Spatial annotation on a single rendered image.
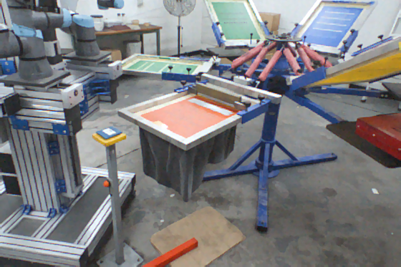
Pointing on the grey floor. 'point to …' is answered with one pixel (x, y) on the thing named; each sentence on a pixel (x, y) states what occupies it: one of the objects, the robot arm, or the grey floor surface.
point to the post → (116, 210)
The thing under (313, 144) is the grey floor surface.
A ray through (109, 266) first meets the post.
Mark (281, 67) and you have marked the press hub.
